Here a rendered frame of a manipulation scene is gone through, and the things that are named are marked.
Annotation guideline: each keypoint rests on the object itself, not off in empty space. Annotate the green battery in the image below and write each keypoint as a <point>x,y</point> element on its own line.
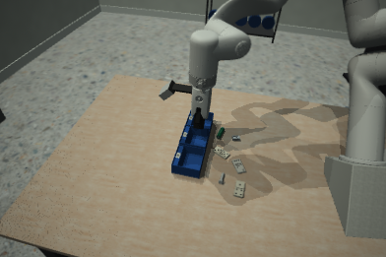
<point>220,132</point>

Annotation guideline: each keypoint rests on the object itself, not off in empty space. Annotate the white domino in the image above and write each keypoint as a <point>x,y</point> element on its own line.
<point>220,152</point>
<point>239,188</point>
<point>238,166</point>

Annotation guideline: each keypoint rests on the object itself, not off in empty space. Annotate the blue rack of bins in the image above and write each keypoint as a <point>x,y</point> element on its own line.
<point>191,149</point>

